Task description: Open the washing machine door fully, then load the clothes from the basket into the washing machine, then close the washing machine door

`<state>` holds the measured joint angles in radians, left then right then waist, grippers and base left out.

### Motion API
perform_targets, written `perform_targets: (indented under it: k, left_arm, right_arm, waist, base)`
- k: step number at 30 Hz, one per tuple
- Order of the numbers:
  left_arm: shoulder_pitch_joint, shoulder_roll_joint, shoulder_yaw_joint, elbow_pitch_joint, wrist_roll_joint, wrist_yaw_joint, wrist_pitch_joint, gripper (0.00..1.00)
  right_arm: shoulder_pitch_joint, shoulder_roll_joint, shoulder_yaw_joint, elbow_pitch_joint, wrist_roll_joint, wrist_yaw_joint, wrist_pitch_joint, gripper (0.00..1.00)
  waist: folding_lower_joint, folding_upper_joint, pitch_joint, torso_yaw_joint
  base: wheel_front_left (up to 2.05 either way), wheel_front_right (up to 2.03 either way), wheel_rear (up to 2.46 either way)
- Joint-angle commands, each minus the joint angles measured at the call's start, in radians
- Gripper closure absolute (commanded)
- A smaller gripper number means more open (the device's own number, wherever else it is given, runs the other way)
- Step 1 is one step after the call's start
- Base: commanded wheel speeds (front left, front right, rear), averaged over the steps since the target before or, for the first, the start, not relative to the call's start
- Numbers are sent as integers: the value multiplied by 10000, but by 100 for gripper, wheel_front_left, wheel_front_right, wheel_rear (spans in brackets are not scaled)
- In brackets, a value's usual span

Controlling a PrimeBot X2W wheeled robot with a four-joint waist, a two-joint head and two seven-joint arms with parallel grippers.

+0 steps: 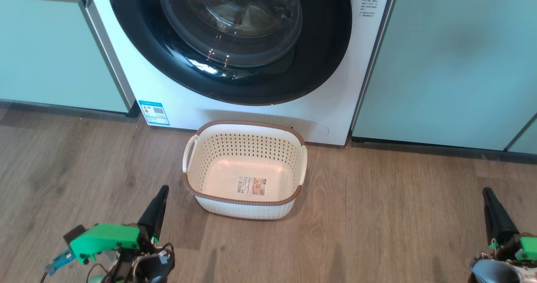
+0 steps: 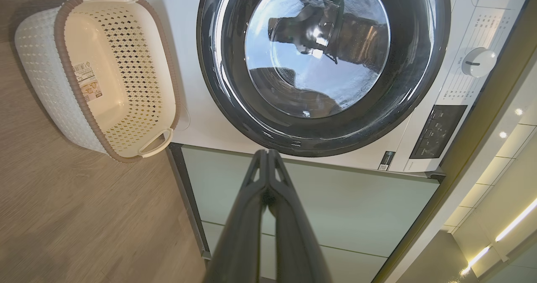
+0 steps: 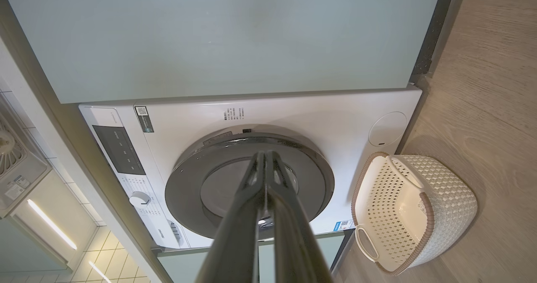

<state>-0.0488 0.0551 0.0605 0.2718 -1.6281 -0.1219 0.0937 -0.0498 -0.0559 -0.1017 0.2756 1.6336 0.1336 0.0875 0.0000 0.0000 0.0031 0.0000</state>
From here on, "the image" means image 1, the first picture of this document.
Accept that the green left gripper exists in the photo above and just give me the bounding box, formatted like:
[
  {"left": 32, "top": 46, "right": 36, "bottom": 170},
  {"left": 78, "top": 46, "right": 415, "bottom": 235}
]
[{"left": 69, "top": 185, "right": 169, "bottom": 265}]

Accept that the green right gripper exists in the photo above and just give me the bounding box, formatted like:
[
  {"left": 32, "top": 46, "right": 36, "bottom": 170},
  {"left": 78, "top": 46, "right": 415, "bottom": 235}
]
[{"left": 482, "top": 187, "right": 537, "bottom": 262}]

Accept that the pale yellow garment blue collar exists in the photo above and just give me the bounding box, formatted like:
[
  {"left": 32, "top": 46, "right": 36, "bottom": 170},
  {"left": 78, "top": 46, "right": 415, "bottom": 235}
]
[{"left": 216, "top": 4, "right": 244, "bottom": 25}]

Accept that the washing machine door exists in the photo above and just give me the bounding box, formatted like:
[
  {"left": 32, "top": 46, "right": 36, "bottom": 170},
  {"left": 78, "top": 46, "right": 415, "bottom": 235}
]
[{"left": 106, "top": 0, "right": 353, "bottom": 106}]

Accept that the white front-load washing machine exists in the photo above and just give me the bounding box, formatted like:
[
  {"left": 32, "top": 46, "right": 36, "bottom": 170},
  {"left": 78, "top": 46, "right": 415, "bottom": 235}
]
[{"left": 82, "top": 0, "right": 399, "bottom": 146}]

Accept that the cream perforated laundry basket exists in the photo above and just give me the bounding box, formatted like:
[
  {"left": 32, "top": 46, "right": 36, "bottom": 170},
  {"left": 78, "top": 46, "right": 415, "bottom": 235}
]
[{"left": 182, "top": 121, "right": 308, "bottom": 220}]

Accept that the blue energy label sticker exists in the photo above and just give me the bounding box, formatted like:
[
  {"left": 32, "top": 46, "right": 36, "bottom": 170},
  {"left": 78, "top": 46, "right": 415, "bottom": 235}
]
[{"left": 138, "top": 100, "right": 170, "bottom": 126}]

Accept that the thick black camera cable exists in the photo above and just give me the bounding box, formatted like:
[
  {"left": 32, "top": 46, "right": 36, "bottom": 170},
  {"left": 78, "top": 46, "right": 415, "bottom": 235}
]
[{"left": 40, "top": 249, "right": 77, "bottom": 283}]

